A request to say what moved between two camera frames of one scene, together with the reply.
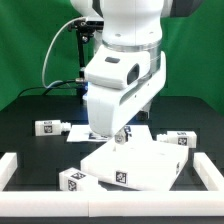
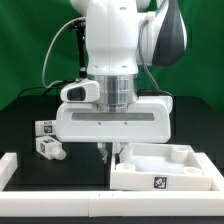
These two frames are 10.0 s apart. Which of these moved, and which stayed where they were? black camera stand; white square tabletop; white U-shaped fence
Moved: white square tabletop
Stayed: white U-shaped fence; black camera stand
